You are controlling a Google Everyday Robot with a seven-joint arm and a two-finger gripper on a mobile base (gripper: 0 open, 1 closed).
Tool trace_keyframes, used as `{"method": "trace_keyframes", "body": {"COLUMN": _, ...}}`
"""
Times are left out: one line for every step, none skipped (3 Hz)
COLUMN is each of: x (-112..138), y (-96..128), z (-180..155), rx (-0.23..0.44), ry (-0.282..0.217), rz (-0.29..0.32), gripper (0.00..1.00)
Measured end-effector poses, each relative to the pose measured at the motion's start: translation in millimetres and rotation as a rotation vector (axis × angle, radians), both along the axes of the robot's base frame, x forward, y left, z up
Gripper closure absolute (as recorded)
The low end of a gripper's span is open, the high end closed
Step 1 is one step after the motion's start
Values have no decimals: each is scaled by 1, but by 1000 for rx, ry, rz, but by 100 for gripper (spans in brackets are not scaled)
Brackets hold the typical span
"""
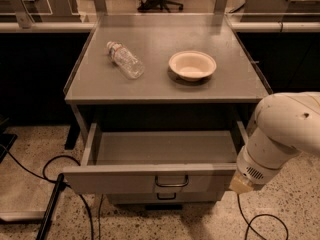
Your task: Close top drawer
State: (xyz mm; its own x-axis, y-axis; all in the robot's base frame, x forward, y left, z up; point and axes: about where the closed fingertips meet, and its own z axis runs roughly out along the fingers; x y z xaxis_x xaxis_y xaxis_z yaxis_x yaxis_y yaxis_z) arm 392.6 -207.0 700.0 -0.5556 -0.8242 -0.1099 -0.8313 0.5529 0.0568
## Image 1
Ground grey metal drawer cabinet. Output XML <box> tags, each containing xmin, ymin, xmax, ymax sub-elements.
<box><xmin>63</xmin><ymin>13</ymin><xmax>274</xmax><ymax>211</ymax></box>

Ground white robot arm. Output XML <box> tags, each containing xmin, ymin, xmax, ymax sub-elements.
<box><xmin>229</xmin><ymin>92</ymin><xmax>320</xmax><ymax>194</ymax></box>

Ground black cable on left floor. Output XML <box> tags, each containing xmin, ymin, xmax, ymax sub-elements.
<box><xmin>0</xmin><ymin>143</ymin><xmax>96</xmax><ymax>240</ymax></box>

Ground grey drawer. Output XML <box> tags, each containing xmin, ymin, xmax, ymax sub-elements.
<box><xmin>63</xmin><ymin>121</ymin><xmax>247</xmax><ymax>195</ymax></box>
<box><xmin>107</xmin><ymin>191</ymin><xmax>224</xmax><ymax>204</ymax></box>

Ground grey top drawer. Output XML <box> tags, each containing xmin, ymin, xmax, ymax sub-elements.
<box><xmin>63</xmin><ymin>121</ymin><xmax>247</xmax><ymax>195</ymax></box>

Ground clear plastic water bottle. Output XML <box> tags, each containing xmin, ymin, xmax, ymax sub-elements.
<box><xmin>107</xmin><ymin>41</ymin><xmax>144</xmax><ymax>79</ymax></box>

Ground grey bottom drawer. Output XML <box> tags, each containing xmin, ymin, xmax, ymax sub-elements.
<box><xmin>107</xmin><ymin>191</ymin><xmax>224</xmax><ymax>204</ymax></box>

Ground black bar on floor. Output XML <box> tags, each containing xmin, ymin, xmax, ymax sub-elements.
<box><xmin>36</xmin><ymin>174</ymin><xmax>65</xmax><ymax>240</ymax></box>

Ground white paper bowl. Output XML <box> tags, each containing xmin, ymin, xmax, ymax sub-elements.
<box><xmin>169</xmin><ymin>51</ymin><xmax>217</xmax><ymax>82</ymax></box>

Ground black cable on floor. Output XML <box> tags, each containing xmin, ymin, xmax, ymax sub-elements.
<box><xmin>0</xmin><ymin>143</ymin><xmax>96</xmax><ymax>240</ymax></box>
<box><xmin>235</xmin><ymin>193</ymin><xmax>290</xmax><ymax>240</ymax></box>

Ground black cable on right floor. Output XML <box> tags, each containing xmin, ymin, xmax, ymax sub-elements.
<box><xmin>235</xmin><ymin>193</ymin><xmax>290</xmax><ymax>240</ymax></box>

